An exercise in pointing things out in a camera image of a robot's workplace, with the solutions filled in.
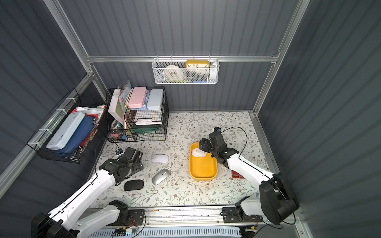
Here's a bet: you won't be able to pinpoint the white round mouse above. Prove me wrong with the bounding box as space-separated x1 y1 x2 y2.
191 148 208 158

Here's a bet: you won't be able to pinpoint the black mouse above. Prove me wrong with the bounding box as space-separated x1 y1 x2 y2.
124 179 144 191

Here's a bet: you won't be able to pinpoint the silver grey mouse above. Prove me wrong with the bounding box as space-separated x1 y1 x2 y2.
152 169 170 185

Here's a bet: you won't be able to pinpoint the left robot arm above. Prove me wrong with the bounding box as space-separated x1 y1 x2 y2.
30 147 144 238

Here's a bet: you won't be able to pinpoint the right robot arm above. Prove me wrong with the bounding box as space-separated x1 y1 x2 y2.
199 127 300 225

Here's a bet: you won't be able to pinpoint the yellow storage box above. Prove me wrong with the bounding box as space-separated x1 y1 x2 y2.
189 142 218 181

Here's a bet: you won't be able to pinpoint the red small box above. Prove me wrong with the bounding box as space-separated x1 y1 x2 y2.
231 171 244 179

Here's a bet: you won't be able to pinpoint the dark blue case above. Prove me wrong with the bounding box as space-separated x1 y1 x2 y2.
55 116 95 157

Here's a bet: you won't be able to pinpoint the books in organizer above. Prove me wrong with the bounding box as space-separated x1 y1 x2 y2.
108 79 133 126

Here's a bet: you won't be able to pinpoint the pink pencil case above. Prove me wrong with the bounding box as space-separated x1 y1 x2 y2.
128 86 147 109

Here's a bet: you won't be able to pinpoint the light blue pencil case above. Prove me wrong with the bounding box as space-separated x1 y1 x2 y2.
147 89 164 111

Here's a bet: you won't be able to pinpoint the white long case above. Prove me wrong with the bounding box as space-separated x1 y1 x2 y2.
46 112 85 150

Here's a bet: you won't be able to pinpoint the yellow clock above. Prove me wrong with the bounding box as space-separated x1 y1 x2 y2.
186 59 210 69

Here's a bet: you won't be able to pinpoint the white tape roll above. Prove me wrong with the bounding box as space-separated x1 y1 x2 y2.
164 65 184 81

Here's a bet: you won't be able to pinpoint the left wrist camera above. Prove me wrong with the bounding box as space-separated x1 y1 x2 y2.
115 148 124 156

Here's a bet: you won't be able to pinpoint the black wire desk organizer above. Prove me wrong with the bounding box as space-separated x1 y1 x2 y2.
107 87 169 143

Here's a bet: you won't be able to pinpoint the black wire side basket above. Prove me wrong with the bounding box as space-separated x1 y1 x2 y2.
27 89 107 164

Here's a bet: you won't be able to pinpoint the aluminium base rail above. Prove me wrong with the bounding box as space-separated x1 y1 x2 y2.
59 205 307 238

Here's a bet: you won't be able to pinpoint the white wire wall basket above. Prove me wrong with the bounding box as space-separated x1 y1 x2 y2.
152 58 220 84

